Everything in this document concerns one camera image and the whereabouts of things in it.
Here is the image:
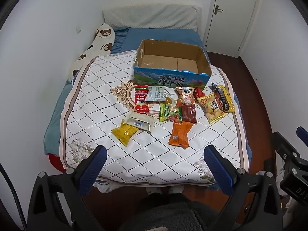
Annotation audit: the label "bear print pillow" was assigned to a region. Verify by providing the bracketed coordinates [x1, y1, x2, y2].
[67, 23, 116, 82]

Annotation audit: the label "black cable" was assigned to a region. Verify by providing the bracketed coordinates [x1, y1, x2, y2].
[0, 163, 27, 231]

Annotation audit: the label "blue bed sheet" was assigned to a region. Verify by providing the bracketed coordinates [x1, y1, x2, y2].
[44, 26, 253, 157]

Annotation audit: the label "small red snack packet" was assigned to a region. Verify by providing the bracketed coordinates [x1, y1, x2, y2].
[193, 87, 206, 100]

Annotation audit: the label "plain orange snack packet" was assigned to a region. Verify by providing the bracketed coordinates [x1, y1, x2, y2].
[168, 121, 194, 148]

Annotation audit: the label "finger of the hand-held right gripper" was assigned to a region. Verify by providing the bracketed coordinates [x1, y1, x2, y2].
[270, 131, 300, 160]
[296, 126, 308, 148]

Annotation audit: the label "person's grey trouser legs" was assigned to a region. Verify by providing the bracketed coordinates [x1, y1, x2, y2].
[118, 192, 231, 231]

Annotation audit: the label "red snack packet green band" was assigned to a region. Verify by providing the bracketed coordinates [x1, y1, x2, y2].
[134, 85, 150, 114]

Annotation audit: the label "dark red snack packet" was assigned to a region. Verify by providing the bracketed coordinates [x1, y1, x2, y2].
[180, 104, 197, 125]

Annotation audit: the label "black and yellow snack packet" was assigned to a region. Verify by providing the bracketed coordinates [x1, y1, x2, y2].
[210, 83, 236, 113]

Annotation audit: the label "small brown egg packet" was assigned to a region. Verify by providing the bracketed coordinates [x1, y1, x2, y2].
[164, 96, 177, 107]

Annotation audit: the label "person's foot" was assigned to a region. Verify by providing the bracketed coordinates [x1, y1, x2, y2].
[168, 185, 184, 195]
[146, 186, 162, 195]

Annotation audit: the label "yellow biscuit packet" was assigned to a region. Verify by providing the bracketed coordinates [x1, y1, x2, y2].
[197, 93, 228, 125]

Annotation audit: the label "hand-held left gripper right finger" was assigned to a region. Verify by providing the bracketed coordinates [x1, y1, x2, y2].
[203, 145, 282, 231]

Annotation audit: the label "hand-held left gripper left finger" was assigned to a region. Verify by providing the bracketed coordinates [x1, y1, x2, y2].
[28, 145, 108, 231]

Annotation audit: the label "grey headboard pillow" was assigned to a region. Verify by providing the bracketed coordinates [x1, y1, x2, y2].
[102, 4, 202, 30]

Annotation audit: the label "red object under bed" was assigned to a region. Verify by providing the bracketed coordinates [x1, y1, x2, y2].
[48, 153, 66, 174]

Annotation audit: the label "person's right foot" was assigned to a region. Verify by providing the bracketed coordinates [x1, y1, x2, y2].
[168, 185, 184, 195]

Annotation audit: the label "white quilted blanket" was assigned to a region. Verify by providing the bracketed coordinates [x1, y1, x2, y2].
[59, 50, 249, 187]

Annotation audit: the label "orange packet panda print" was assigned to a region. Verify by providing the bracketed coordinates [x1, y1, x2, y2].
[175, 87, 196, 106]

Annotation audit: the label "cardboard box blue print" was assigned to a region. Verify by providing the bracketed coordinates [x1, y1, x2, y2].
[133, 39, 212, 94]

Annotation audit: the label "white door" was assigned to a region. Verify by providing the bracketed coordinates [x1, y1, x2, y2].
[204, 0, 261, 58]

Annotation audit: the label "plain yellow snack packet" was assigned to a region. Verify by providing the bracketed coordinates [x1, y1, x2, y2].
[111, 123, 140, 147]

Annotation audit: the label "person's left foot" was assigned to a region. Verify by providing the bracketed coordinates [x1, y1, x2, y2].
[146, 186, 162, 195]

